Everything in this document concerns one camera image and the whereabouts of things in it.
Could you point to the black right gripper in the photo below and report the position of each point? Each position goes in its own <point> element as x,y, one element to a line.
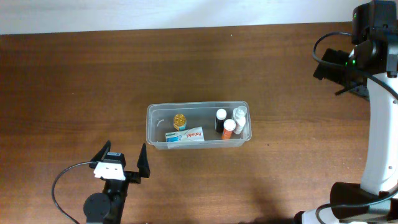
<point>330,66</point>

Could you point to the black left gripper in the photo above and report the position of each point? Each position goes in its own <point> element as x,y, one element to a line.
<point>133,177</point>

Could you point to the white blue Panadol box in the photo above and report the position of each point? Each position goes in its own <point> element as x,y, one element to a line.
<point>184,138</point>

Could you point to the gold lid balm jar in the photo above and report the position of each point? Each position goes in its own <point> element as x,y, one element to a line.
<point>180,122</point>

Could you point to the white calamine lotion bottle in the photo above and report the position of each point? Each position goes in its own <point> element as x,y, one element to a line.
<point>239,116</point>

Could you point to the dark bottle white cap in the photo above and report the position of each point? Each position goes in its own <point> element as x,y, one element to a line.
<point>221,115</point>

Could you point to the orange Redoxon tablet tube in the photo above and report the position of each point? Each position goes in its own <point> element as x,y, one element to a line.
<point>229,126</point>

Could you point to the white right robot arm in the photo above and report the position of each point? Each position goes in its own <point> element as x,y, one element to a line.
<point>368,71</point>

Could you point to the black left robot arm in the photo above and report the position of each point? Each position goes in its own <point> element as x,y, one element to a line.
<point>107,206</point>

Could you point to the clear plastic container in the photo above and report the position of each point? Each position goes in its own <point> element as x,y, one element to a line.
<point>160,121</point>

